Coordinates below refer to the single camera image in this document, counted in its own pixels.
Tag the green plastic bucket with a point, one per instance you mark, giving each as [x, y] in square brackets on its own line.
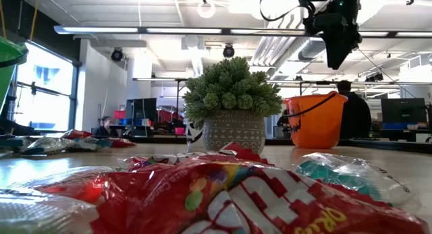
[8, 55]

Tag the long ceiling light bar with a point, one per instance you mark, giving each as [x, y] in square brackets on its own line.
[182, 30]

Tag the orange plastic bucket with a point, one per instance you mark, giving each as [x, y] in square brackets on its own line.
[317, 126]

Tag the green potted artificial plant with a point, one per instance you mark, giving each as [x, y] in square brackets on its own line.
[233, 92]

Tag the silver blue candy bar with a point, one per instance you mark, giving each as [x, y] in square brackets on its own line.
[47, 145]
[91, 144]
[11, 144]

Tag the large bright window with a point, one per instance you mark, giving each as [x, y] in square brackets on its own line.
[44, 109]

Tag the person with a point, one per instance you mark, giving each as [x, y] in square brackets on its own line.
[354, 116]
[105, 126]

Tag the gray air duct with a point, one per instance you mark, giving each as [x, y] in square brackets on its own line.
[310, 50]

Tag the red storage box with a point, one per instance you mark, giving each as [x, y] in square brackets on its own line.
[119, 114]

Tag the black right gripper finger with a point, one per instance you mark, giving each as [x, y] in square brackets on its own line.
[346, 52]
[334, 53]

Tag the black ceiling speaker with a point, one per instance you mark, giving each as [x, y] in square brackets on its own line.
[117, 55]
[228, 52]

